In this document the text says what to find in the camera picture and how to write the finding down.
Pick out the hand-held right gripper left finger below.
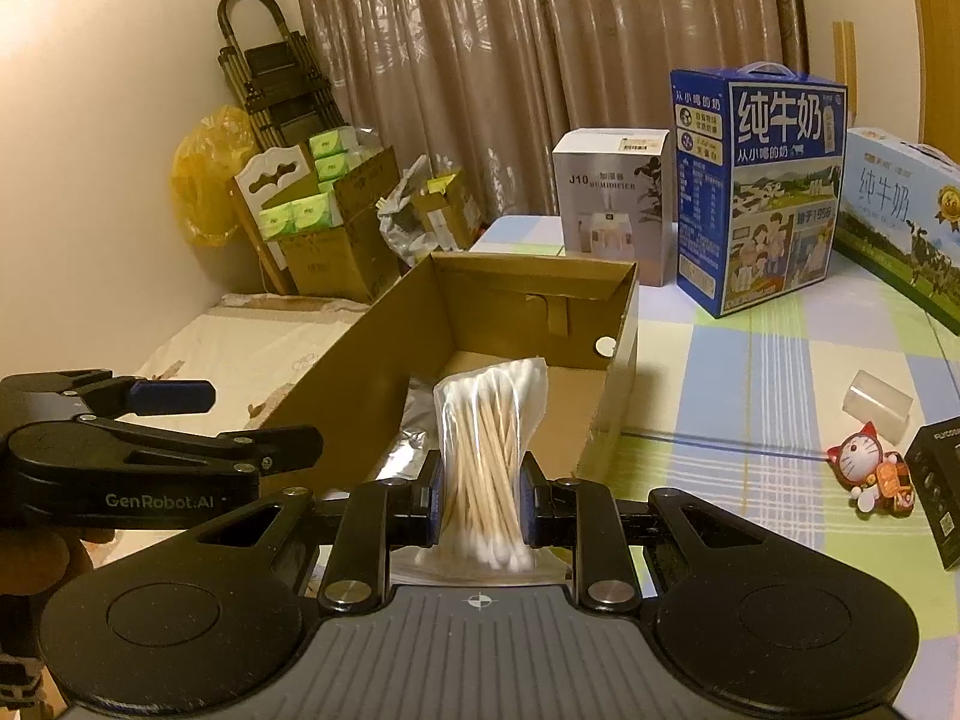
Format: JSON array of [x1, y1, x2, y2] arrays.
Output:
[[180, 450, 445, 614]]

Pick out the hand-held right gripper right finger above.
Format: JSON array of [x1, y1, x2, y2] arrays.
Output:
[[521, 450, 777, 614]]

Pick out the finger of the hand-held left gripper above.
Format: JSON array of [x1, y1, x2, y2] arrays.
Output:
[[0, 369, 218, 430], [90, 420, 324, 476]]

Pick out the silver tea pouch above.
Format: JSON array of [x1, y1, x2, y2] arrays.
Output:
[[373, 381, 437, 485]]

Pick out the bag of cotton swabs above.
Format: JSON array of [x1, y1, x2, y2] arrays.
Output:
[[433, 358, 553, 572]]

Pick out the brown cardboard box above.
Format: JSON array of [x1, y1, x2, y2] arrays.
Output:
[[258, 250, 641, 512]]

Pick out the translucent plastic box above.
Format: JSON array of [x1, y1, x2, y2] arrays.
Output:
[[843, 370, 914, 443]]

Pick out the person's left hand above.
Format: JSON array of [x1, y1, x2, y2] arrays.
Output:
[[0, 531, 116, 598]]

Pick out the cream printed bedsheet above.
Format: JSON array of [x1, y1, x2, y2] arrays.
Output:
[[96, 298, 377, 422]]

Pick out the yellow plastic bag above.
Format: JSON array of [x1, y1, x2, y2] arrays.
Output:
[[170, 106, 257, 248]]

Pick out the cardboard box of tissue packs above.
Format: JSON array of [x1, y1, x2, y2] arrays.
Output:
[[232, 130, 404, 302]]

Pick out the crumpled plastic bag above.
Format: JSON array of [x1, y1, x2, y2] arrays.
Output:
[[377, 156, 452, 268]]

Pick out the white humidifier box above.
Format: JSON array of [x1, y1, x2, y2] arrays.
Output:
[[552, 128, 674, 288]]

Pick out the folded black step ladder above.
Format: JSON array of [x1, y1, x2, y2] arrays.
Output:
[[217, 0, 355, 167]]

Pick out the lucky cat figurine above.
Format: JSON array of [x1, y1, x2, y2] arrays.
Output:
[[826, 421, 918, 518]]

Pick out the blue milk carton box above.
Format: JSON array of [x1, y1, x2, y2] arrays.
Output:
[[669, 63, 849, 319]]

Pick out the black product box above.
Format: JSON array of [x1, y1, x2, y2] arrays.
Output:
[[903, 415, 960, 572]]

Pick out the brown curtain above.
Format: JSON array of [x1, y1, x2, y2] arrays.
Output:
[[288, 0, 809, 242]]

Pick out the green and white milk box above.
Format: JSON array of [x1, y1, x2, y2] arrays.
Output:
[[835, 127, 960, 336]]

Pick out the pale wooden strip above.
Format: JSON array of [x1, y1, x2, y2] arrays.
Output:
[[835, 20, 857, 92]]

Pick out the wooden wardrobe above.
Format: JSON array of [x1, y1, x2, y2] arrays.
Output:
[[906, 0, 960, 167]]

